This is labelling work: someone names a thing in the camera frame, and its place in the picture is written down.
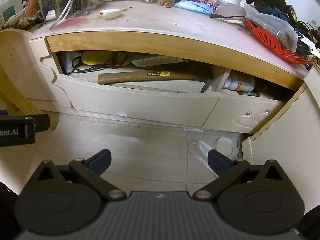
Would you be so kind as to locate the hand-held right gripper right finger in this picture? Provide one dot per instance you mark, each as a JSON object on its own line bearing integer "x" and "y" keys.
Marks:
{"x": 218, "y": 163}

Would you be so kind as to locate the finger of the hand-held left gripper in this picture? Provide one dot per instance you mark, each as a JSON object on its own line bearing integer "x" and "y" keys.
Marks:
{"x": 41, "y": 123}

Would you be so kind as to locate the white toy mouse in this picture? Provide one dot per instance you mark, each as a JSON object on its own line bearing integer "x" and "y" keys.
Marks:
{"x": 110, "y": 13}

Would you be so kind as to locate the clear plastic organizer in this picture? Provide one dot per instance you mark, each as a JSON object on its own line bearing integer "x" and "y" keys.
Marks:
{"x": 60, "y": 3}

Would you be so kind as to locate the clear plastic bag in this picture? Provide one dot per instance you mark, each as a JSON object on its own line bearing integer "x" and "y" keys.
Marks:
{"x": 275, "y": 27}

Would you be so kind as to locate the cream cabinet door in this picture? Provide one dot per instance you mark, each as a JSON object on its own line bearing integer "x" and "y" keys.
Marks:
{"x": 287, "y": 142}

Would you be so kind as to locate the red slotted spatula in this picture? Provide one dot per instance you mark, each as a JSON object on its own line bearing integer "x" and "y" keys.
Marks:
{"x": 272, "y": 43}

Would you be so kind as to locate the white plastic bag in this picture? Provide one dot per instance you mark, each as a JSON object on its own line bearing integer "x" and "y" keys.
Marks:
{"x": 68, "y": 62}

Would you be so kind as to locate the yellow plastic device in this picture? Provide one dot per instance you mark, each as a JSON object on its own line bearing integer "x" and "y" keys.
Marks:
{"x": 100, "y": 58}

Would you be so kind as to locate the wide cream drawer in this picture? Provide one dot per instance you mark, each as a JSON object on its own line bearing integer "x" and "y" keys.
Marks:
{"x": 140, "y": 102}

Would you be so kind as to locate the narrow cream drawer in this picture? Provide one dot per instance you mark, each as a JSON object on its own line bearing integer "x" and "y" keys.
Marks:
{"x": 240, "y": 112}

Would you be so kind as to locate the white bottle with red label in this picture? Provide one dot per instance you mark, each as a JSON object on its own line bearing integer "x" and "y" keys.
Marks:
{"x": 240, "y": 82}

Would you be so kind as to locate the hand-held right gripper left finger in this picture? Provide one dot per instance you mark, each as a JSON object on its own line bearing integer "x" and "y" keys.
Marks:
{"x": 101, "y": 161}

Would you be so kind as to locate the white round lid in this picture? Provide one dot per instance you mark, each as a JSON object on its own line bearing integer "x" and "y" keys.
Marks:
{"x": 225, "y": 146}

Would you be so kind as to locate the white plastic jug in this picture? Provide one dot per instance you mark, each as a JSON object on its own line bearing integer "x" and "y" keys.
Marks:
{"x": 10, "y": 3}

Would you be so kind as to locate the blue face mask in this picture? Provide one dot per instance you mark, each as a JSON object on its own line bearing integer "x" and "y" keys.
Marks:
{"x": 193, "y": 6}

